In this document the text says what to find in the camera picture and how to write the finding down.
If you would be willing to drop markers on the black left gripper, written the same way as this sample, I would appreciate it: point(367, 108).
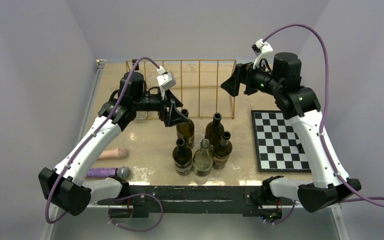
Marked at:
point(172, 116)

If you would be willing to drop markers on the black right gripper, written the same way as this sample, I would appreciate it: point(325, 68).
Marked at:
point(244, 73)

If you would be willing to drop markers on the green wine bottle silver neck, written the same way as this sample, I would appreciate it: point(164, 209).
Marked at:
point(186, 130)

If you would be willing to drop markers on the clear liquor bottle black cap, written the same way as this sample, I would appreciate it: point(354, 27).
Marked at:
point(140, 115)

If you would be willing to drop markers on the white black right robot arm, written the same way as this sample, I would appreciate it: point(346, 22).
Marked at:
point(299, 105)

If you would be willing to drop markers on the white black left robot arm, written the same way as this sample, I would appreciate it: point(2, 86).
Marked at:
point(64, 185)

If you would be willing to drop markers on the dark brown bottle front left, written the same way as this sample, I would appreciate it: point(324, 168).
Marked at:
point(183, 158)

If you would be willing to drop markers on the clear glass bottle front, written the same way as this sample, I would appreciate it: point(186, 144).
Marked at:
point(202, 161)

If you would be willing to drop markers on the green bottle silver foil neck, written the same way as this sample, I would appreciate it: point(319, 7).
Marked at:
point(222, 150)

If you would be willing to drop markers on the beige toy microphone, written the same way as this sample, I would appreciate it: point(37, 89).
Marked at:
point(116, 153)

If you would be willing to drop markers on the purple glitter microphone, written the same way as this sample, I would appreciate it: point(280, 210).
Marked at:
point(105, 172)

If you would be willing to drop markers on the black white chessboard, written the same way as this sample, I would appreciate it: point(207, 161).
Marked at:
point(277, 147)

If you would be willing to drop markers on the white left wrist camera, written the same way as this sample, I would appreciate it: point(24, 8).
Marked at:
point(165, 81)

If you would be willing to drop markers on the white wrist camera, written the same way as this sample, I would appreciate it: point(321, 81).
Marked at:
point(165, 81)
point(260, 48)

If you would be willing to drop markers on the gold wire wine rack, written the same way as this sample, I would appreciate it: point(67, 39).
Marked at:
point(198, 85)

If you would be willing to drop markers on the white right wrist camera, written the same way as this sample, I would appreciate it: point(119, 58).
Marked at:
point(260, 48)

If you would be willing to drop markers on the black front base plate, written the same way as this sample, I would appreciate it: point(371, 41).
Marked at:
point(244, 200)

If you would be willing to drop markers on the aluminium table edge rail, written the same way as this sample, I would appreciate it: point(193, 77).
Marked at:
point(52, 210)

